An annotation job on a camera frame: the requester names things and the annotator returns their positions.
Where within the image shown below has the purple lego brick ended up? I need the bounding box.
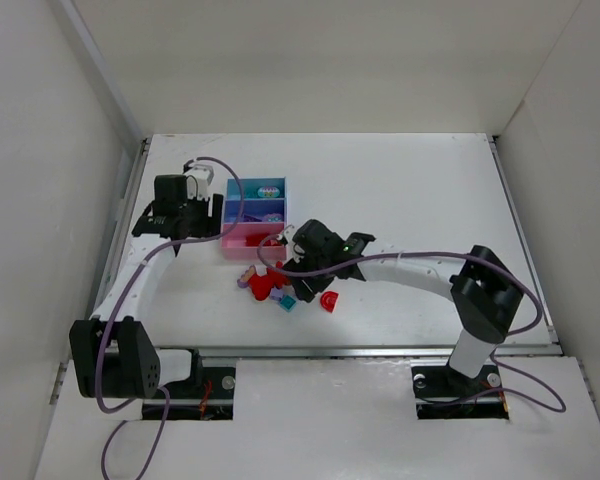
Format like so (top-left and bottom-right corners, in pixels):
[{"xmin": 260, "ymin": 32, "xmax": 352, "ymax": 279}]
[{"xmin": 241, "ymin": 214, "xmax": 263, "ymax": 223}]

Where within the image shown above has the purple lotus lego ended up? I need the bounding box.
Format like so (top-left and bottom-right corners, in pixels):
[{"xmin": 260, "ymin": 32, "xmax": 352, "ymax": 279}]
[{"xmin": 262, "ymin": 213, "xmax": 284, "ymax": 223}]

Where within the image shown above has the teal flower face lego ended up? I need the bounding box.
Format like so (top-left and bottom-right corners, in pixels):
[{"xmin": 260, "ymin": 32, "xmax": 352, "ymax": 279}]
[{"xmin": 256, "ymin": 185, "xmax": 284, "ymax": 199}]

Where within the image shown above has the red slope lego brick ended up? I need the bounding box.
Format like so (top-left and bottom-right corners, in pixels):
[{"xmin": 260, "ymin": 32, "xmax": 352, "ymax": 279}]
[{"xmin": 245, "ymin": 232, "xmax": 276, "ymax": 248}]

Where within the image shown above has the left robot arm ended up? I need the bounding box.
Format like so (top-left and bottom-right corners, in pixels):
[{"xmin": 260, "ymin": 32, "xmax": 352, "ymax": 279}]
[{"xmin": 69, "ymin": 165, "xmax": 223, "ymax": 399}]

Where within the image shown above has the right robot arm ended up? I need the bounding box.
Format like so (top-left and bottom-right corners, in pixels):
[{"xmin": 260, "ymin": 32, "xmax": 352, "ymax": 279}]
[{"xmin": 277, "ymin": 219, "xmax": 524, "ymax": 380}]

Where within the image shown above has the small teal square lego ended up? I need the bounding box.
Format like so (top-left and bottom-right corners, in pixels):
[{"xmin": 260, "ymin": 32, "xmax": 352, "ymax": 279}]
[{"xmin": 278, "ymin": 295, "xmax": 296, "ymax": 312}]

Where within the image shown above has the red half round lego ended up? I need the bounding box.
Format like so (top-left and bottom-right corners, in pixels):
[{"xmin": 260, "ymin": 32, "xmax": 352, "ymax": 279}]
[{"xmin": 319, "ymin": 290, "xmax": 339, "ymax": 313}]

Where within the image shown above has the flat lavender lego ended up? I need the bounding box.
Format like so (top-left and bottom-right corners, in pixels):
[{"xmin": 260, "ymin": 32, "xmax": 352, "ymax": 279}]
[{"xmin": 269, "ymin": 288, "xmax": 284, "ymax": 302}]

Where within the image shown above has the purple container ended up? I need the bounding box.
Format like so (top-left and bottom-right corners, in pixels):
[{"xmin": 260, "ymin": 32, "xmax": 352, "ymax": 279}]
[{"xmin": 224, "ymin": 199, "xmax": 286, "ymax": 223}]

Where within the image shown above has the large red lego piece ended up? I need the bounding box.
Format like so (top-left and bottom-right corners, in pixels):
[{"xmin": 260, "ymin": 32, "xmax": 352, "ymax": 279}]
[{"xmin": 245, "ymin": 265, "xmax": 291, "ymax": 301}]

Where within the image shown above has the purple butterfly lego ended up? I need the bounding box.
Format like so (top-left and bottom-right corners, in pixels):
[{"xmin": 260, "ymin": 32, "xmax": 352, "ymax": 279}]
[{"xmin": 237, "ymin": 265, "xmax": 257, "ymax": 289}]

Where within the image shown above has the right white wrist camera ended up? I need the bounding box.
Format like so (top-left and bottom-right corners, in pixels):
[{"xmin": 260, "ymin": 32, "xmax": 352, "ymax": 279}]
[{"xmin": 276, "ymin": 225, "xmax": 297, "ymax": 249}]

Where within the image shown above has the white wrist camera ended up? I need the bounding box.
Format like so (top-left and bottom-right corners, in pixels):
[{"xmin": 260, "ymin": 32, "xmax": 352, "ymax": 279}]
[
  {"xmin": 276, "ymin": 225, "xmax": 297, "ymax": 249},
  {"xmin": 183, "ymin": 160, "xmax": 214, "ymax": 201}
]

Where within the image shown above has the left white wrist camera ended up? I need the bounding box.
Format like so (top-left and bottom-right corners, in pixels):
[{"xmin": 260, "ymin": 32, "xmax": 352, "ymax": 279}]
[{"xmin": 183, "ymin": 160, "xmax": 214, "ymax": 201}]

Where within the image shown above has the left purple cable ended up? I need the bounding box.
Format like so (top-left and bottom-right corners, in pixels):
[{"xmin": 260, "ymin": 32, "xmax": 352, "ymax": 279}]
[{"xmin": 95, "ymin": 156, "xmax": 243, "ymax": 480}]

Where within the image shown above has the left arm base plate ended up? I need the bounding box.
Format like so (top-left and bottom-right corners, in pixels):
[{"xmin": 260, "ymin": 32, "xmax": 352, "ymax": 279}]
[{"xmin": 166, "ymin": 366, "xmax": 236, "ymax": 421}]

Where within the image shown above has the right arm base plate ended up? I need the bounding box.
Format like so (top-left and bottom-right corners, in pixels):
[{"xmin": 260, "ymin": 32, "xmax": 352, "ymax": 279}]
[{"xmin": 411, "ymin": 364, "xmax": 509, "ymax": 420}]

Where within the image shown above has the aluminium rail front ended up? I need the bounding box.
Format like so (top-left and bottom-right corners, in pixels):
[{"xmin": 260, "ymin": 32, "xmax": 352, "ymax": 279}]
[{"xmin": 194, "ymin": 344, "xmax": 565, "ymax": 360}]

